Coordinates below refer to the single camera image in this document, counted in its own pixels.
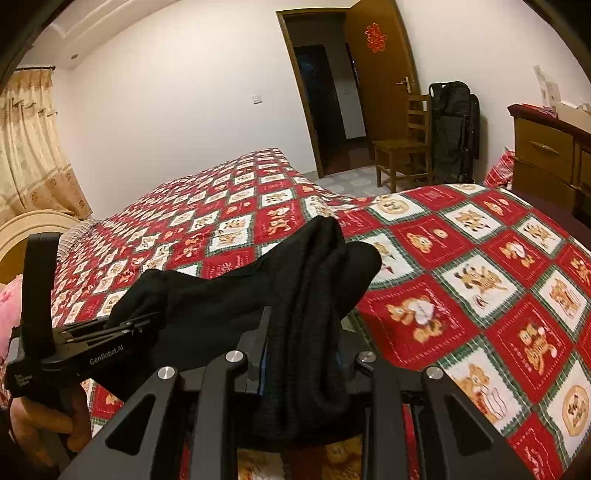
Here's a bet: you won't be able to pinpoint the wooden dresser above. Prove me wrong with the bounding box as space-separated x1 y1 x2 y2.
507 104 591 217

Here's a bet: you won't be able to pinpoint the person's left hand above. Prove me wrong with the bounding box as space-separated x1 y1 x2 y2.
9 382 93 455

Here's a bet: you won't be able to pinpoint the red checked printed blanket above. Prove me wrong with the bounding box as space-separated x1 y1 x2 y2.
48 148 591 480

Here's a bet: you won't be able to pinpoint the pink pillow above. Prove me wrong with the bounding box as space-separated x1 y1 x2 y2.
0 274 24 361

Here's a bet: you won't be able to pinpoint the black pants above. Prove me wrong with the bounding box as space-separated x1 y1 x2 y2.
105 215 383 450

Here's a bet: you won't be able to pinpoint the red plaid cloth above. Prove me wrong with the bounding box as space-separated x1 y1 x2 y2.
484 148 516 191

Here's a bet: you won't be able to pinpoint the black folded bag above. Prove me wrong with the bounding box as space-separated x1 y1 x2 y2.
427 80 481 184

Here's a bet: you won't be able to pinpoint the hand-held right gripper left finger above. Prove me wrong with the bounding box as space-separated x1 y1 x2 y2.
58 307 273 480

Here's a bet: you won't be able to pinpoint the brown wooden door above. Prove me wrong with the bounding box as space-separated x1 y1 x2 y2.
344 0 422 144

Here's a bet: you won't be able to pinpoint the striped pillow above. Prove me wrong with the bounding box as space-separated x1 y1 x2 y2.
58 219 100 264

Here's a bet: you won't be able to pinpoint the wooden chair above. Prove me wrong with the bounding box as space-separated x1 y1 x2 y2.
373 93 435 193

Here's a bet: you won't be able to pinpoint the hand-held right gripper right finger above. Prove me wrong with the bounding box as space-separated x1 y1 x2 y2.
339 348 536 480

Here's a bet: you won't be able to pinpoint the cream wooden headboard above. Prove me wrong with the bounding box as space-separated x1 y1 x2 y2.
0 209 84 284

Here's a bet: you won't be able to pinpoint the white standing cards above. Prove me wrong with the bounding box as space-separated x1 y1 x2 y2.
533 65 559 109

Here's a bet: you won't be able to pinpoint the beige patterned curtain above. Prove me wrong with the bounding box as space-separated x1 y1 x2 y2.
0 66 93 222

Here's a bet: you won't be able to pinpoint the red paper door decoration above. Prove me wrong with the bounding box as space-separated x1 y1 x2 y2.
364 23 386 54

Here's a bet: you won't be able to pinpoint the wooden door frame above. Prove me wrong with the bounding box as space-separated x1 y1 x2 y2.
276 9 370 178

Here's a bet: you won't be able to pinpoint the white box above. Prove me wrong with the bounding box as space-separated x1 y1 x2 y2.
554 100 591 121

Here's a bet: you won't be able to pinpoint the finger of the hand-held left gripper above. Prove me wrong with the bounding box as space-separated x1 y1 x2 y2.
60 313 160 337
65 323 153 347

